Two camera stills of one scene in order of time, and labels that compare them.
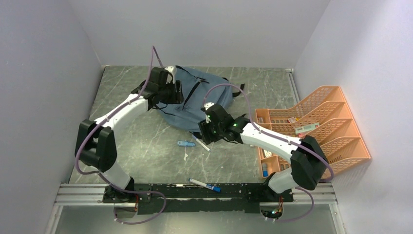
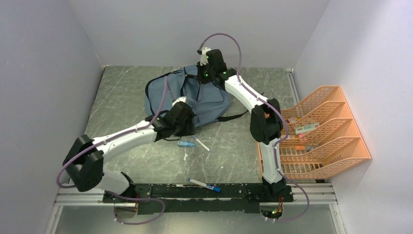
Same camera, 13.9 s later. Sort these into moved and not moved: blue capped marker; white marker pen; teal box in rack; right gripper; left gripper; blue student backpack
Moved: left gripper; right gripper
Not moved: teal box in rack; blue capped marker; blue student backpack; white marker pen
